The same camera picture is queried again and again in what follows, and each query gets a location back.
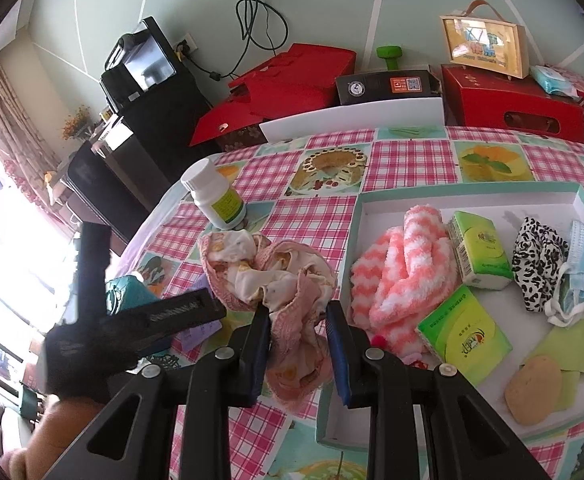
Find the green dumbbell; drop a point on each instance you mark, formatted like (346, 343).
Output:
(389, 55)

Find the white shallow box teal rim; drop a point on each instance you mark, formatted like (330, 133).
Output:
(501, 310)

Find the light green cloth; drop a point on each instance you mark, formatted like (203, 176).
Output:
(571, 350)

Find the flat red gift box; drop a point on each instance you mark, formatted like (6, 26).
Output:
(297, 72)

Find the teal fabric pouch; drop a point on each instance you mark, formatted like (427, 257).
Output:
(122, 287)

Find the red gift box right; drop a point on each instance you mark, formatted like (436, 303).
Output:
(511, 105)

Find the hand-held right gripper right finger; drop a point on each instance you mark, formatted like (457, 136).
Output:
(339, 355)

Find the black countertop appliance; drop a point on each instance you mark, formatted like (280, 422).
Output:
(139, 60)

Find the pink printed cloth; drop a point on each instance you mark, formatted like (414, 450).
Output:
(272, 280)

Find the patterned curtain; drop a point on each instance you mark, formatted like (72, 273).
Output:
(7, 110)

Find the red box gold clasp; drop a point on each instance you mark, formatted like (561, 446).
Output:
(222, 120)

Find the person's left forearm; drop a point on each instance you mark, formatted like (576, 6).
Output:
(57, 430)

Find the green tissue pack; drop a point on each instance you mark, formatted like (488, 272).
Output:
(464, 337)
(479, 250)

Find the leopard print scrunchie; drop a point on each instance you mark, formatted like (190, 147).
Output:
(539, 260)

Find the dark brown patterned box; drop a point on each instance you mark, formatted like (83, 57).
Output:
(242, 139)

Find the blue face mask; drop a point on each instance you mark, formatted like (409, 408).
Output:
(579, 270)

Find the wall socket with plug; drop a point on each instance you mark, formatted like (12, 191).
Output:
(188, 44)

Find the lilac paper card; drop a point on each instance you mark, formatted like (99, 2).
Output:
(199, 335)

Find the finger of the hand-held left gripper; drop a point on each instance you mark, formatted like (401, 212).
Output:
(94, 265)

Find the white pill bottle green label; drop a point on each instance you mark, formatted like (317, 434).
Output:
(217, 197)

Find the yellow dried flowers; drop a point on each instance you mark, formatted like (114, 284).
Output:
(74, 122)

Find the pink white fuzzy socks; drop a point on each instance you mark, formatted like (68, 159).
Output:
(401, 270)

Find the beige oval sponge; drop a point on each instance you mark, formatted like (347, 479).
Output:
(531, 390)

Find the black box orange label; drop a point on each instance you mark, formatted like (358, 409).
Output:
(386, 85)

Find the white chair backrest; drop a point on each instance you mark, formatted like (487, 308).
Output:
(351, 115)

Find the tall black cabinet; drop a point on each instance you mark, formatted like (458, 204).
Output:
(167, 115)

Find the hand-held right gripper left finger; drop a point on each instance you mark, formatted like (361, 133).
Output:
(259, 355)

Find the low black cabinet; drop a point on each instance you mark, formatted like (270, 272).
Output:
(102, 185)

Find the light blue wipes pack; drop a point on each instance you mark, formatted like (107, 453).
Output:
(551, 80)

